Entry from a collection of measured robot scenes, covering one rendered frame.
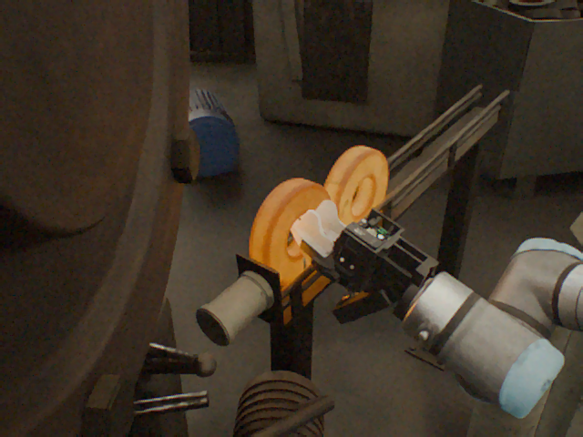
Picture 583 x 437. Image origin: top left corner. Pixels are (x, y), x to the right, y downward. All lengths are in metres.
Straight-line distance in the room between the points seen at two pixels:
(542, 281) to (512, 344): 0.15
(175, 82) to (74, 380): 0.14
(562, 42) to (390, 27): 0.86
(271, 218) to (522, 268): 0.35
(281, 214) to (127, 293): 0.51
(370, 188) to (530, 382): 0.40
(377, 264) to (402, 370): 0.93
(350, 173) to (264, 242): 0.19
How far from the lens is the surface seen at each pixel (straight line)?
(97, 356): 0.19
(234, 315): 0.69
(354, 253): 0.67
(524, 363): 0.65
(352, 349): 1.63
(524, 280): 0.79
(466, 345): 0.65
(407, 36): 2.81
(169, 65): 0.25
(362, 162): 0.83
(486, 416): 1.21
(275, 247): 0.72
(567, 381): 1.30
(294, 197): 0.72
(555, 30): 2.28
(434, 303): 0.65
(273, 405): 0.78
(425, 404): 1.52
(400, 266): 0.68
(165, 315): 0.54
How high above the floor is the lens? 1.14
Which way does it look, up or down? 31 degrees down
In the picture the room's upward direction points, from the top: straight up
